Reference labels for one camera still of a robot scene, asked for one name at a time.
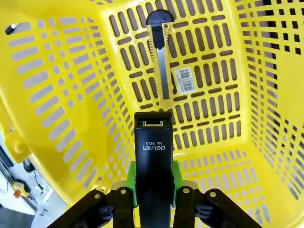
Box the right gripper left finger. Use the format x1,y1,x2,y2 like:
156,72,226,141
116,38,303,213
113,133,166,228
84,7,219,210
47,160,140,228

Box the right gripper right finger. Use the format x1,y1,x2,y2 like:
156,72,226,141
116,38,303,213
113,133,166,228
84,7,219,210
171,160,259,228

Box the yellow plastic shopping basket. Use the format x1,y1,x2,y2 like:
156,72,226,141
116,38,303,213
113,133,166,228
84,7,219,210
0,0,304,228

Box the black stapler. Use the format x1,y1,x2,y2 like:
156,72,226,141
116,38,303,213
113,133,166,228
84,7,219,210
133,111,173,228

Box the yellow emergency stop box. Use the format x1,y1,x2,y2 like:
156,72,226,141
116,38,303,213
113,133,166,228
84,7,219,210
13,180,31,198

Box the yellow utility knife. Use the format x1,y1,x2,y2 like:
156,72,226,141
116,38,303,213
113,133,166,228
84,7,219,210
145,9,178,107

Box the white pen with black cap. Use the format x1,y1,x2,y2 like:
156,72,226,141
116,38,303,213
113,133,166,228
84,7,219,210
5,23,19,35

